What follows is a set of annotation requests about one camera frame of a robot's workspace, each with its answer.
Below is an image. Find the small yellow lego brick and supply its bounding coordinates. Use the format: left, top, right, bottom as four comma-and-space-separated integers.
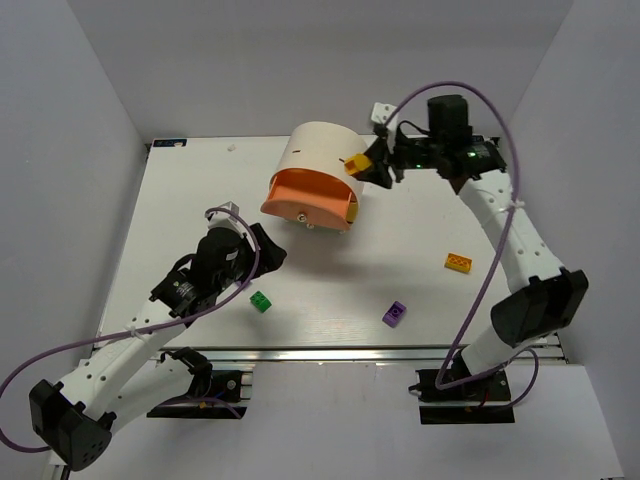
344, 153, 373, 177

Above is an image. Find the cream drawer cabinet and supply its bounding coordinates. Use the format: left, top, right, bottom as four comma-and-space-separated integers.
269, 121, 367, 192

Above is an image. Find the orange top drawer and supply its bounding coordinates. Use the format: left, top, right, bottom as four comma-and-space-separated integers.
260, 168, 362, 231

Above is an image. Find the long yellow lego brick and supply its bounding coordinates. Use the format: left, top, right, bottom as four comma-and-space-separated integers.
444, 253, 472, 274

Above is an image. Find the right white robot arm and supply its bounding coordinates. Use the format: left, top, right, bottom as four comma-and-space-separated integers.
345, 94, 589, 392

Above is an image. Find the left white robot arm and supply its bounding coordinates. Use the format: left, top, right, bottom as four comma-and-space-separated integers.
29, 224, 287, 472

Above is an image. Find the yellow middle drawer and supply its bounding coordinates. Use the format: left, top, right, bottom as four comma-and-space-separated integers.
345, 198, 359, 224

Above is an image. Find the green lego brick lower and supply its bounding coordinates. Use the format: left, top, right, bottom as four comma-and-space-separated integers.
250, 291, 272, 313

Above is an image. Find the blue label left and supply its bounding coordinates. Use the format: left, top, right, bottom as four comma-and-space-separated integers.
152, 138, 187, 148

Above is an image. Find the purple lego brick right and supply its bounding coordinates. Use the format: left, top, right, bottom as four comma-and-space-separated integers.
382, 301, 406, 328

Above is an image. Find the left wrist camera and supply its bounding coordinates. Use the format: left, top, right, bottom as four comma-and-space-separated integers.
205, 201, 239, 232

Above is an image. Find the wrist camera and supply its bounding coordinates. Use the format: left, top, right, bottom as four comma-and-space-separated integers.
205, 201, 239, 232
370, 102, 398, 131

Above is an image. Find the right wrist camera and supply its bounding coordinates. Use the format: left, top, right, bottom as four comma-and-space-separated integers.
370, 102, 398, 131

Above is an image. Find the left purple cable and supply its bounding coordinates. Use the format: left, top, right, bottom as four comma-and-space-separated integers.
0, 207, 261, 454

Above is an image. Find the purple cable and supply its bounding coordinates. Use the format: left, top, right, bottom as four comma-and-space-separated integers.
0, 207, 261, 454
382, 80, 541, 416

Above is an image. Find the aluminium rail front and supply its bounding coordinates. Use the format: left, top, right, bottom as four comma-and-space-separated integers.
154, 343, 566, 364

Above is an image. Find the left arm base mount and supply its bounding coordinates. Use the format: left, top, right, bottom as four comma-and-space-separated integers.
146, 364, 253, 420

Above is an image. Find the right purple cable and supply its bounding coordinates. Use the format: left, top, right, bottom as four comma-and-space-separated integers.
382, 80, 541, 416

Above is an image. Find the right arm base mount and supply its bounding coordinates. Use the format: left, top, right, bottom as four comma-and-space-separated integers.
408, 369, 515, 425

